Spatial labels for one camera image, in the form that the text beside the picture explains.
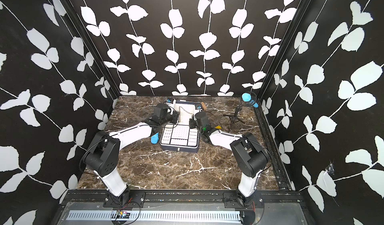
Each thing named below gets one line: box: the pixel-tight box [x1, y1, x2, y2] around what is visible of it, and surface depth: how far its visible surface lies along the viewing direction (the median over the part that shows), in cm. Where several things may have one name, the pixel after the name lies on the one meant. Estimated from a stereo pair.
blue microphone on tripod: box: [241, 92, 259, 108], surface depth 87 cm
